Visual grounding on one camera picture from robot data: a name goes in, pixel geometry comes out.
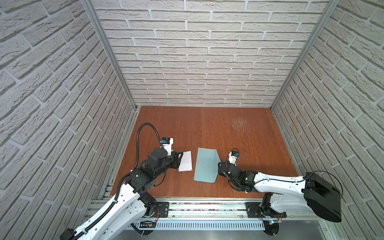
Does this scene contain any aluminium corner post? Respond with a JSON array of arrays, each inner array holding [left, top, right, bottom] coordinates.
[[270, 0, 340, 111], [82, 0, 137, 111]]

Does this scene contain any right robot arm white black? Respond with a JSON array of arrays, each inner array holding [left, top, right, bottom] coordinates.
[[218, 161, 342, 223]]

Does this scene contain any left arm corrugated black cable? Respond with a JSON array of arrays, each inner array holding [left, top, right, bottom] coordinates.
[[68, 122, 163, 240]]

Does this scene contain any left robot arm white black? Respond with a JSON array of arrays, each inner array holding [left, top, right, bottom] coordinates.
[[60, 147, 184, 240]]

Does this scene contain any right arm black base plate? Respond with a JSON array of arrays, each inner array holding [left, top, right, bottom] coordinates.
[[245, 202, 287, 219]]

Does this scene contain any pink white letter card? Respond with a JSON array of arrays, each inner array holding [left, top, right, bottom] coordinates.
[[179, 151, 193, 172]]

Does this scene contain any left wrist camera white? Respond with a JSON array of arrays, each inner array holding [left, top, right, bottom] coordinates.
[[161, 137, 174, 156]]

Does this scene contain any small circuit board left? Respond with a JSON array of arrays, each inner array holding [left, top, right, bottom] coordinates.
[[140, 221, 157, 229]]

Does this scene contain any left aluminium corner post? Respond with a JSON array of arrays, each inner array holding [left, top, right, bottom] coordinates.
[[82, 0, 137, 111]]

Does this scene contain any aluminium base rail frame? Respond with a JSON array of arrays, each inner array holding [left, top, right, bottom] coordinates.
[[78, 191, 340, 240]]

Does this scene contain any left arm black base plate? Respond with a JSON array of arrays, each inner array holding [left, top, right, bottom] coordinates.
[[126, 201, 169, 220]]

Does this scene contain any right aluminium corner post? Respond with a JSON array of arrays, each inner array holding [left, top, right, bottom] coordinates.
[[270, 0, 340, 111]]

